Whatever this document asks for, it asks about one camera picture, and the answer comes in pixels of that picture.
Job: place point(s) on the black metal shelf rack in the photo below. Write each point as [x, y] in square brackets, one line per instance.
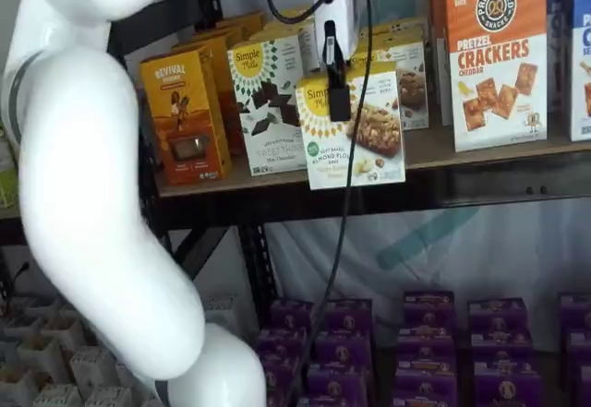
[461, 195]

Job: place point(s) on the white yellow almond bars box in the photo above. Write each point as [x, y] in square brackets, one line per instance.
[413, 88]
[351, 148]
[397, 33]

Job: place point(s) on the blue white cracker box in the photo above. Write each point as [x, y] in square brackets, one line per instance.
[559, 56]
[582, 56]

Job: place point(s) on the purple snack box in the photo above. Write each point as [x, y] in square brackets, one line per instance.
[425, 401]
[498, 319]
[429, 312]
[281, 379]
[508, 386]
[427, 377]
[584, 386]
[339, 384]
[427, 347]
[346, 351]
[351, 319]
[577, 312]
[501, 351]
[581, 349]
[281, 344]
[332, 402]
[279, 402]
[291, 317]

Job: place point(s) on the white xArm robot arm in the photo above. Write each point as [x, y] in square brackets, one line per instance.
[83, 171]

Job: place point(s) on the white patterned small box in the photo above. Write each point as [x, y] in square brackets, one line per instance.
[94, 370]
[111, 398]
[226, 314]
[57, 398]

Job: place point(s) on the teal tape strip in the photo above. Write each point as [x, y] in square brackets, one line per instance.
[429, 236]

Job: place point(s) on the wooden shelf board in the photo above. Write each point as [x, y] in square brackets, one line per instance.
[434, 148]

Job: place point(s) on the orange Revival cracker box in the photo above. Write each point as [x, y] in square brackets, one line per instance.
[231, 31]
[221, 70]
[249, 21]
[184, 116]

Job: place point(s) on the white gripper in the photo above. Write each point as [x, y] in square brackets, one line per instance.
[344, 5]

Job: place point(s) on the yellow green snack box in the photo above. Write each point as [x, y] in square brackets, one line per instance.
[8, 167]

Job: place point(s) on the orange pretzel crackers box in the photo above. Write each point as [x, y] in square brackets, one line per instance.
[498, 65]
[436, 33]

